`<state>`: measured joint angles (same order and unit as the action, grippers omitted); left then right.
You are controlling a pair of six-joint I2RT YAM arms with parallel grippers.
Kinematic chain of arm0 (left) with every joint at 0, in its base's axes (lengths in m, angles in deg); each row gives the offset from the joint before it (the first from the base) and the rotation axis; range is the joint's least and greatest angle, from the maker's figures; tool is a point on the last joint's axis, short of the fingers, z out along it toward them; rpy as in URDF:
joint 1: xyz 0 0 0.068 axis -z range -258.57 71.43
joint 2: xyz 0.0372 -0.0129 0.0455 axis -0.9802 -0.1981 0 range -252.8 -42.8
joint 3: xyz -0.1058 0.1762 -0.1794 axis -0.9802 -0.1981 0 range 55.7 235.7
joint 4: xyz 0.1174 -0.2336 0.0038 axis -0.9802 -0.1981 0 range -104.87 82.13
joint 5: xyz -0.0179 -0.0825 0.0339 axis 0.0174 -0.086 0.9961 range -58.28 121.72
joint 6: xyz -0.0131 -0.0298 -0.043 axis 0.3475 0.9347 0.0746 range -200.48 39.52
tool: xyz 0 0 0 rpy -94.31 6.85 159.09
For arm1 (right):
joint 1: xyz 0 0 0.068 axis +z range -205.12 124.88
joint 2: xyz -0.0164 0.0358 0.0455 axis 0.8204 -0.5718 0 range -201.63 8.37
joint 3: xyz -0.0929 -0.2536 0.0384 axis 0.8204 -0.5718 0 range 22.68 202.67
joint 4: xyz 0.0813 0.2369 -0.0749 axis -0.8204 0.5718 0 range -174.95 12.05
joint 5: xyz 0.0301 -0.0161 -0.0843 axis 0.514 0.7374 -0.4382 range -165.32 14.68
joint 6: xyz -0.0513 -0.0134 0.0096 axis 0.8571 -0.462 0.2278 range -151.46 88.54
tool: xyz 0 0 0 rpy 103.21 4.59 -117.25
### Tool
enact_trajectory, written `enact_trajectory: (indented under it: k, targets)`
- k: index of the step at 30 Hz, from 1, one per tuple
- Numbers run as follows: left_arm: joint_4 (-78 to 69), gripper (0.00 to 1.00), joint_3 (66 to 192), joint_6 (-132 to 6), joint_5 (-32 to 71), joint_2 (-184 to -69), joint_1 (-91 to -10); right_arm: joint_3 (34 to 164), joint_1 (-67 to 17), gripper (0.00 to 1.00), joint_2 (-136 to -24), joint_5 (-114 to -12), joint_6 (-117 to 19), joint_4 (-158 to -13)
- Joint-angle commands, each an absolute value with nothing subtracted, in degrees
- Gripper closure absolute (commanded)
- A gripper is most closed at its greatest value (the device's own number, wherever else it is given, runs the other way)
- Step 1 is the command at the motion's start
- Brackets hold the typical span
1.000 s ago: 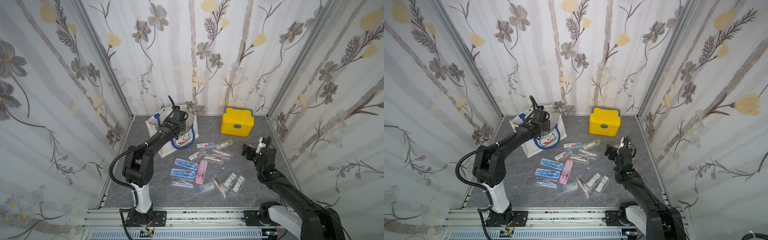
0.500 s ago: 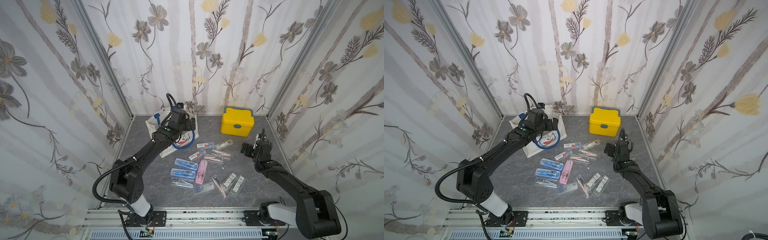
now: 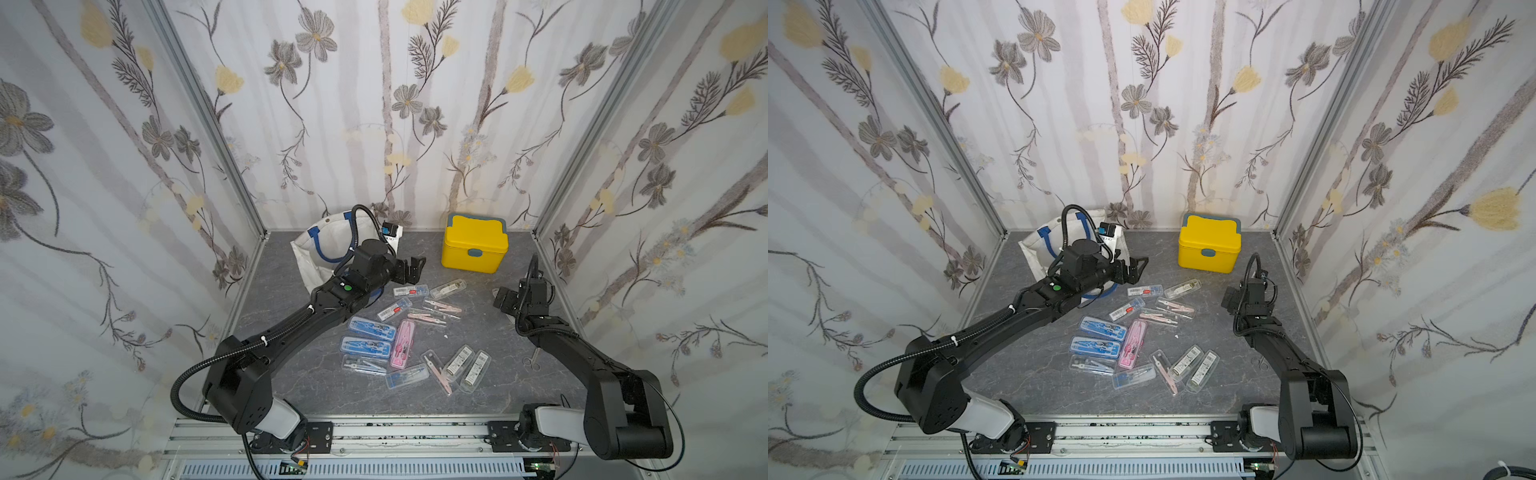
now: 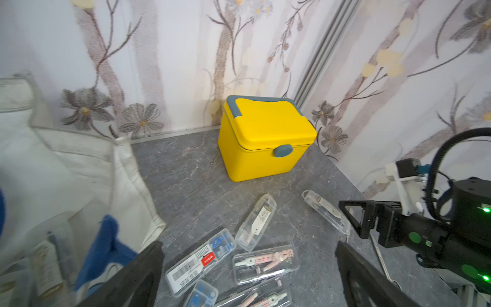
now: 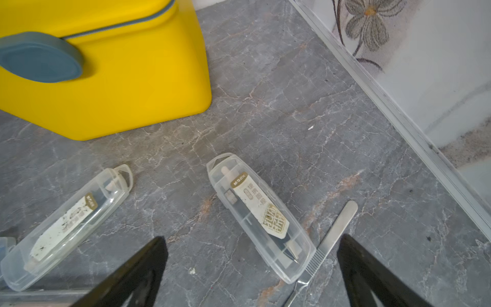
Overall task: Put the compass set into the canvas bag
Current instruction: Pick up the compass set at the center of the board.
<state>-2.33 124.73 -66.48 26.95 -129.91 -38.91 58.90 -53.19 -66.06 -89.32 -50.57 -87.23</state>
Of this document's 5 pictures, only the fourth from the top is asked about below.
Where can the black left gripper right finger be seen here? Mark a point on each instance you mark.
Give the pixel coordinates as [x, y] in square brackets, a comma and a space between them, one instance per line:
[364, 285]

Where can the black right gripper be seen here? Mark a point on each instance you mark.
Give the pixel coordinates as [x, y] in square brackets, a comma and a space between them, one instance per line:
[425, 236]

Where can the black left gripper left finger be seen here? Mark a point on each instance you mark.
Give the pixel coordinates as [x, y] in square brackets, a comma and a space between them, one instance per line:
[135, 285]

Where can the clear labelled case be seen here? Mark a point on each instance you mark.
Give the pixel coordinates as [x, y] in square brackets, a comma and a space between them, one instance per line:
[50, 251]
[328, 211]

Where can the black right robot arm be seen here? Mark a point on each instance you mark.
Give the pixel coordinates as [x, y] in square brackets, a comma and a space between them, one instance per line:
[461, 246]

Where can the clear case pink compass lower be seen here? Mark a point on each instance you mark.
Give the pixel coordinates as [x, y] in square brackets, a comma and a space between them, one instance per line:
[272, 292]

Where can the clear case pink compass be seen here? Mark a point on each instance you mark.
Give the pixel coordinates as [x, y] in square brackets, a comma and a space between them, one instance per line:
[272, 292]
[264, 264]

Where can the clear case pink compass upper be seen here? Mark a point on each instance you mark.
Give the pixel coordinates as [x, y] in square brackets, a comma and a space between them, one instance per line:
[264, 264]

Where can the white canvas tote bag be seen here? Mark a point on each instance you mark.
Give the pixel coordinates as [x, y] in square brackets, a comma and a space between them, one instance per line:
[93, 182]

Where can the red label clear case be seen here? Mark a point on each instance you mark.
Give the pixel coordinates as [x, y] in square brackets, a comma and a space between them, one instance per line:
[185, 273]

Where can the small blue clear case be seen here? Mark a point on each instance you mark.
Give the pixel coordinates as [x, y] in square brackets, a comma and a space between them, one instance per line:
[202, 295]

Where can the clear case near box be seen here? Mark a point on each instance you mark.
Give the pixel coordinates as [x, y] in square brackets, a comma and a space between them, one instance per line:
[254, 226]

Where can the yellow storage box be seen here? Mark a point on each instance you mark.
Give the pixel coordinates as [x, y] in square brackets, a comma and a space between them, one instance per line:
[262, 136]

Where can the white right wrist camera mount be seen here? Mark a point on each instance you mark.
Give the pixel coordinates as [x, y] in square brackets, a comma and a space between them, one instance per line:
[410, 178]

